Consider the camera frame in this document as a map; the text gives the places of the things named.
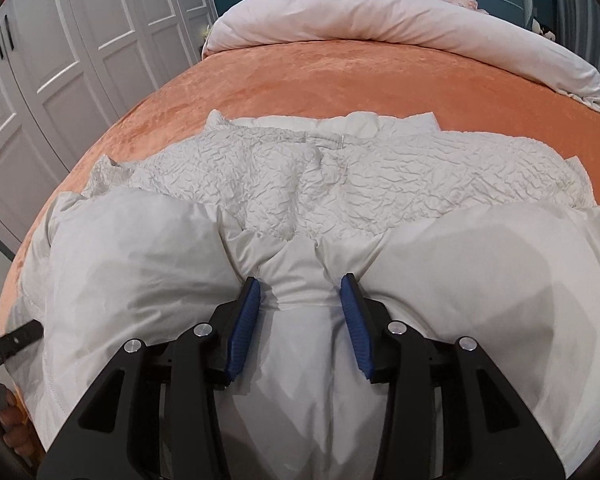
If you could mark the pale pink duvet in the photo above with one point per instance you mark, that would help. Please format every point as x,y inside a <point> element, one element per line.
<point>405,15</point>

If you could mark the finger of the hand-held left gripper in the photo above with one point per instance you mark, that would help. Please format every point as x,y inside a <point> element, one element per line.
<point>12,342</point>

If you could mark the person's left hand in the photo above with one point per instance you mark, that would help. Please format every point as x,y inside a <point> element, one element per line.
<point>14,425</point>

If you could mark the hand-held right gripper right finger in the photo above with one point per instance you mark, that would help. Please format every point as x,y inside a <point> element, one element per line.
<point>357,330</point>

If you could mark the pale bedside item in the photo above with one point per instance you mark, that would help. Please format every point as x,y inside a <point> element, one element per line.
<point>207,37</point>

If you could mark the grey curtain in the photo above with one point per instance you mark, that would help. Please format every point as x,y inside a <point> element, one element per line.
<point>585,20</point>

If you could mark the orange bed blanket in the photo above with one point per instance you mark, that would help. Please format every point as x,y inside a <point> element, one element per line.
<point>330,80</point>

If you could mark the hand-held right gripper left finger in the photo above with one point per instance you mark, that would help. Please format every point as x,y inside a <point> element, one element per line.
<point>242,330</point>

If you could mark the white quilted zip jacket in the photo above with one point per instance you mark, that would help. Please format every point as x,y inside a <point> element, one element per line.
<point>305,210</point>

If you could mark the small dark bedside item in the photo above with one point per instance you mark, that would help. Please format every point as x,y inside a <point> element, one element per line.
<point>544,29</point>

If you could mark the white panelled wardrobe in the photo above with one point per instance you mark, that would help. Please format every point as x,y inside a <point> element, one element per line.
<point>80,60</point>

